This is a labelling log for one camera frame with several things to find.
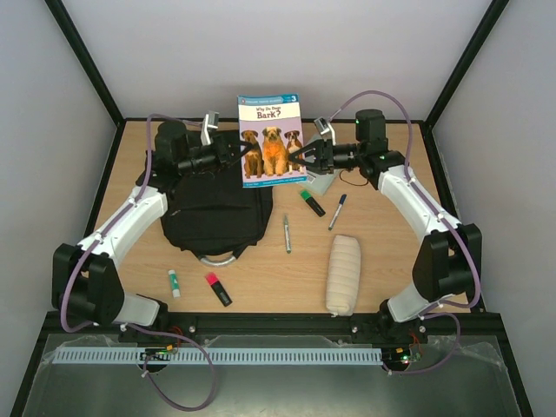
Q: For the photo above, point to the beige fabric pencil case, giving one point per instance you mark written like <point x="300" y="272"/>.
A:
<point x="344" y="273"/>

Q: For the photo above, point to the blue cap white marker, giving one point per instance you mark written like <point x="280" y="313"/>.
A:
<point x="337" y="212"/>

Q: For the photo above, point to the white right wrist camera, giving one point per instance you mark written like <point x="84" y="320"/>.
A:
<point x="325" y="129"/>

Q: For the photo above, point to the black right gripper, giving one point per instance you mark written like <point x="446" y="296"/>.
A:
<point x="326" y="154"/>

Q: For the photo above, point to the pink black highlighter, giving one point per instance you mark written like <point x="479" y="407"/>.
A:
<point x="218" y="289"/>

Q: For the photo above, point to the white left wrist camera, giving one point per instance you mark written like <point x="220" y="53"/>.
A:
<point x="209" y="125"/>

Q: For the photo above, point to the green cap white marker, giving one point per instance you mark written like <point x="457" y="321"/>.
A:
<point x="287" y="235"/>

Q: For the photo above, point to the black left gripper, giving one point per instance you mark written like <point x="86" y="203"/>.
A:
<point x="224" y="152"/>

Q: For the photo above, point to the grey hardcover book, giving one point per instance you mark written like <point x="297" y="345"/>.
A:
<point x="318" y="184"/>

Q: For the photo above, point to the black student backpack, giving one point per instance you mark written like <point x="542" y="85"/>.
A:
<point x="209" y="213"/>

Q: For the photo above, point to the green white glue stick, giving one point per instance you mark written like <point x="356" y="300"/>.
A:
<point x="174" y="284"/>

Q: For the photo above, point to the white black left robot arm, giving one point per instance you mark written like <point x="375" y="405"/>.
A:
<point x="86" y="287"/>

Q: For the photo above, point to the dog picture book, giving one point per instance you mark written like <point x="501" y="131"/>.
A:
<point x="272" y="125"/>

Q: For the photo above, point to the green black highlighter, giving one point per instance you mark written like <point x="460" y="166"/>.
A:
<point x="312" y="203"/>

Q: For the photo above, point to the light blue cable duct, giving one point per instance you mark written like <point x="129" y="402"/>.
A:
<point x="219" y="356"/>

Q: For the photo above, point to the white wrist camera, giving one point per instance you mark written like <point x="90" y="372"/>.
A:
<point x="325" y="129"/>
<point x="209" y="125"/>

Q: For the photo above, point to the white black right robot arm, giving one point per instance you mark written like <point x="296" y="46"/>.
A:
<point x="448" y="261"/>

